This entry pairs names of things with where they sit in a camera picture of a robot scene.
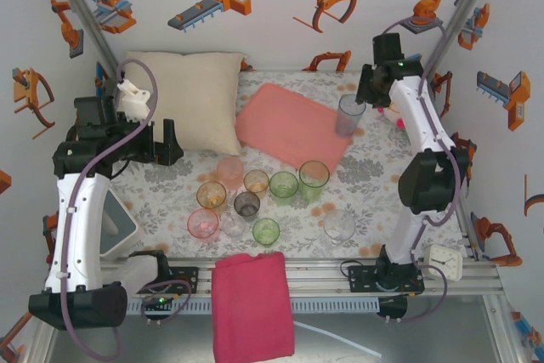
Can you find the peach pink glass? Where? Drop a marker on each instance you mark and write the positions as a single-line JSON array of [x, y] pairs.
[[229, 178]]

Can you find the tall green glass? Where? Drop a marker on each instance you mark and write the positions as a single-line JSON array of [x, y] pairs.
[[313, 191]]

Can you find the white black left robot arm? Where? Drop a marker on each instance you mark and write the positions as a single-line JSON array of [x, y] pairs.
[[81, 231]]

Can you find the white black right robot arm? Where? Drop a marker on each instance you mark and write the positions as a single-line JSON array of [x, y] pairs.
[[425, 125]]

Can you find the pink plastic tray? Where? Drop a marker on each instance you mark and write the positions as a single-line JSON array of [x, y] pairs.
[[289, 125]]

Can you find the small pink white toy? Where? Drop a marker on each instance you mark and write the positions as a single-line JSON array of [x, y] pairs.
[[400, 123]]

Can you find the beige pillow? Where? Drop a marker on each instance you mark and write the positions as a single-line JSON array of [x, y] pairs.
[[191, 99]]

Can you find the tall clear glass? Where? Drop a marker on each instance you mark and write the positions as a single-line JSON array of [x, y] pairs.
[[348, 125]]

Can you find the wide orange glass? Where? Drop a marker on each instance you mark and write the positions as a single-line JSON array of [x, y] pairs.
[[210, 201]]

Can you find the rose pink faceted glass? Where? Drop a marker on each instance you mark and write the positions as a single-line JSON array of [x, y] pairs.
[[203, 227]]

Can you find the small orange glass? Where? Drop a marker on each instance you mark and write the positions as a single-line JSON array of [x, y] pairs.
[[255, 186]]

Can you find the dark grey glass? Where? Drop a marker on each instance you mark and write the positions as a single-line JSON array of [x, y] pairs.
[[246, 208]]

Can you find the small clear glass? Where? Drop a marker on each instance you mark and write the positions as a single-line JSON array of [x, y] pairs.
[[233, 227]]

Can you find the short green glass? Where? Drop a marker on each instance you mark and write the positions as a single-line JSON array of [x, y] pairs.
[[282, 193], [265, 233]]

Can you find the wide clear glass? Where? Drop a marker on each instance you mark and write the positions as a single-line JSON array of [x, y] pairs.
[[339, 229]]

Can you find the magenta folded towel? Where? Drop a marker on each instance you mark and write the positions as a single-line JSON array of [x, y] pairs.
[[251, 307]]

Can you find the white square clock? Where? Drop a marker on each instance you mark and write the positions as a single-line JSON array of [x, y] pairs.
[[442, 262]]

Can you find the thin white tube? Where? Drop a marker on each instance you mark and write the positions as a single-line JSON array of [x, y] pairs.
[[340, 338]]

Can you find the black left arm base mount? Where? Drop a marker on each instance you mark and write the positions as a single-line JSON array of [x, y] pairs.
[[185, 280]]

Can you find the short aluminium side rail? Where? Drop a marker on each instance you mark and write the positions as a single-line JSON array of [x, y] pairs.
[[472, 231]]

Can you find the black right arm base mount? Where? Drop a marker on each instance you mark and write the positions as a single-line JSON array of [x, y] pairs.
[[361, 278]]

